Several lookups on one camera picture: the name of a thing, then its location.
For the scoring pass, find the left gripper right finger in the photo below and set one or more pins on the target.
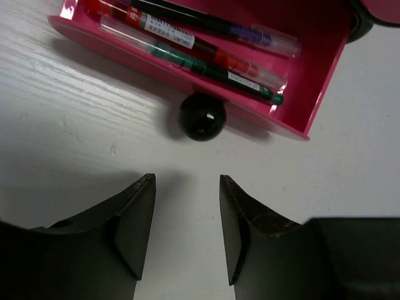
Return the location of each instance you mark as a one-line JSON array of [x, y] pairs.
[[240, 214]]

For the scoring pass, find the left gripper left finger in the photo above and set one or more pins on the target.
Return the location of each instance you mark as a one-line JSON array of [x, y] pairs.
[[124, 220]]

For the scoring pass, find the green capped pen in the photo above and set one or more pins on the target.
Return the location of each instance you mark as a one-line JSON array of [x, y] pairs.
[[157, 49]]

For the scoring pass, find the red pen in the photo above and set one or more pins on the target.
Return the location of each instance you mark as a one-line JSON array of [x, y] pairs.
[[187, 42]]

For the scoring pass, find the blue pen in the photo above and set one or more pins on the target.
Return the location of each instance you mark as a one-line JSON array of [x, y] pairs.
[[259, 37]]

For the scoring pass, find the pink bottom drawer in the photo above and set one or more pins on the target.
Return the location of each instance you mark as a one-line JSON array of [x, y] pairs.
[[321, 27]]

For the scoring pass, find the black drawer cabinet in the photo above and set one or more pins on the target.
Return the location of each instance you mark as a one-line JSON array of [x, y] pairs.
[[370, 13]]

